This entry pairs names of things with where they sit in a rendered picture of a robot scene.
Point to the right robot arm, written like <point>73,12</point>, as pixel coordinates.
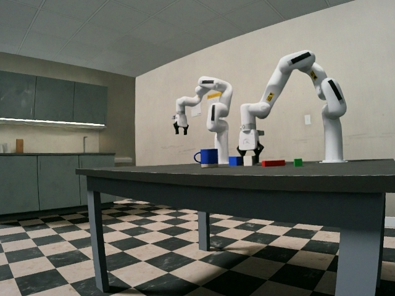
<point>216,110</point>

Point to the blue cube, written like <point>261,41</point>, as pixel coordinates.
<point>235,161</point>

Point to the blue mug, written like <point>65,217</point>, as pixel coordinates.
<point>209,158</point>

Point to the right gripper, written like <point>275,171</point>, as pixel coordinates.
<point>181,121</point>

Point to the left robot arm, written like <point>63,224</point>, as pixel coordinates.
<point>326,88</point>

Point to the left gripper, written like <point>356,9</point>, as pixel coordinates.
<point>249,140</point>

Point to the red rectangular block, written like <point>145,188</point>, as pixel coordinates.
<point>273,163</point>

